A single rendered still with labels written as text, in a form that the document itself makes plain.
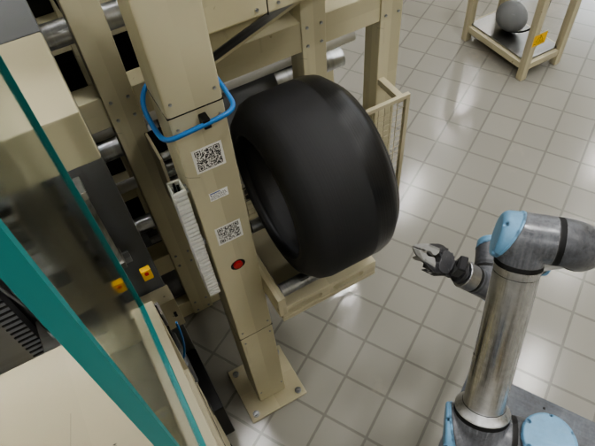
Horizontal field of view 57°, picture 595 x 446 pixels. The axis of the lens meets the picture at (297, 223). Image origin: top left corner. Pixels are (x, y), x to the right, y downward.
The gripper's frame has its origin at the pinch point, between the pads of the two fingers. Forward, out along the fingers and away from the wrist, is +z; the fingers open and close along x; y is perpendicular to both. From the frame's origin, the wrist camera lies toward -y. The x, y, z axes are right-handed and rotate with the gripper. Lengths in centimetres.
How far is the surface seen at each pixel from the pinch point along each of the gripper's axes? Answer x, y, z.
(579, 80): 191, 103, -153
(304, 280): -19.3, 22.1, 22.2
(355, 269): -9.2, 21.3, 6.3
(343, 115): 17, -17, 45
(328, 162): 3.4, -17.2, 44.6
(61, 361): -63, 2, 82
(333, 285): -16.7, 23.5, 11.1
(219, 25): 24, -11, 82
